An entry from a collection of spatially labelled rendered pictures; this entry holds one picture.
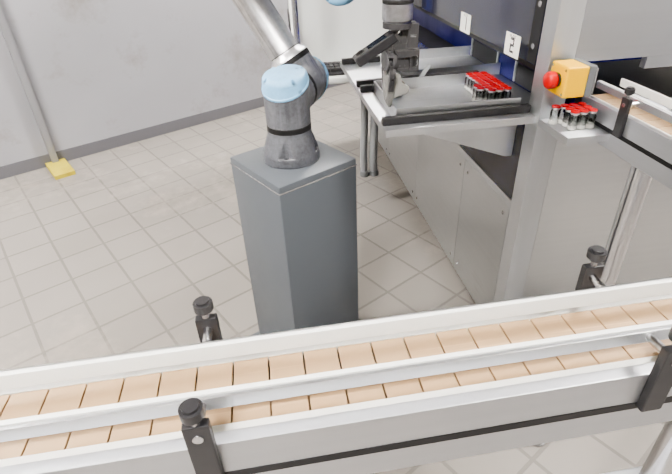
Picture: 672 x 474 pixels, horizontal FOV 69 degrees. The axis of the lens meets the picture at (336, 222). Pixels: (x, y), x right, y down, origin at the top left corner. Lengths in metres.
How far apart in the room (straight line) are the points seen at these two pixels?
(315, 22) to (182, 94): 1.93
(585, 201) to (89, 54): 3.05
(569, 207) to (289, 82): 0.88
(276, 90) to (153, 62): 2.63
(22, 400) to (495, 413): 0.48
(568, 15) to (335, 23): 1.10
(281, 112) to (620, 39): 0.84
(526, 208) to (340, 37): 1.12
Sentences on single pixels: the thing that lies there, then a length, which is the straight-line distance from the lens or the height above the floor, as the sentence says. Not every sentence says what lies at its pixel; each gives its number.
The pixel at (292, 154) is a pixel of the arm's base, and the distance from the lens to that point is 1.26.
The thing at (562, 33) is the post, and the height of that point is 1.09.
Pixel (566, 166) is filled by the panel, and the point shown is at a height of 0.73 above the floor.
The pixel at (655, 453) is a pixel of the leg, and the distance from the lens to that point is 0.93.
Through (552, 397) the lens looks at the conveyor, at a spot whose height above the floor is 0.92.
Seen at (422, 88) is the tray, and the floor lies 0.88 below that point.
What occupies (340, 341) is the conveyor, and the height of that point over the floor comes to 0.93.
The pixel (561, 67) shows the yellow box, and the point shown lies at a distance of 1.29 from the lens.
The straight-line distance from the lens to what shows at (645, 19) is 1.45.
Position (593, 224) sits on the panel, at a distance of 1.66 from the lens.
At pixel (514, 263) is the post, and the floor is 0.41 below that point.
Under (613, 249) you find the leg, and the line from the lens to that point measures 1.44.
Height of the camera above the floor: 1.34
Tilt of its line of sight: 32 degrees down
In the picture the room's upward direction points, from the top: 3 degrees counter-clockwise
